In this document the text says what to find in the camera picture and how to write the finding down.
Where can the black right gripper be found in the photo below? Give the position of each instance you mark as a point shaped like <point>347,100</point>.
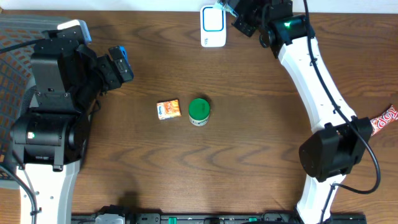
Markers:
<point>243,24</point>

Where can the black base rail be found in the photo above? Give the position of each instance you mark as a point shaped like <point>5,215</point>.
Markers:
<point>119,214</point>

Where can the white barcode scanner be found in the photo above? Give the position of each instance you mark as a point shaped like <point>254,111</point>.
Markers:
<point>212,27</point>

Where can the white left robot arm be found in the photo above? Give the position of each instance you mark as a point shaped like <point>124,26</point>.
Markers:
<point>49,138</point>

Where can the grey plastic basket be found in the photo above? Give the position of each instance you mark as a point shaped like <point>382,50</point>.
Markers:
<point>16,70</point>

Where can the orange red snack bag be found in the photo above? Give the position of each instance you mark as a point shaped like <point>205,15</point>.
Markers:
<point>379,122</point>

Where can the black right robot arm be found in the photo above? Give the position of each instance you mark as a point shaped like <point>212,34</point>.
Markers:
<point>339,138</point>

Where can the light green wet wipes pack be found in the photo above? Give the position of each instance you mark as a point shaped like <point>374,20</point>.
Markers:
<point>225,6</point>

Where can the green lid white jar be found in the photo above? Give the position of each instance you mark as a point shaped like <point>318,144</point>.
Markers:
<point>199,111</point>

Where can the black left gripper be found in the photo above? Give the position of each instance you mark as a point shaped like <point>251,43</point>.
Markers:
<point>107,79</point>

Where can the orange tissue pack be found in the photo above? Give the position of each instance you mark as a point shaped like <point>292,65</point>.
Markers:
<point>168,109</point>

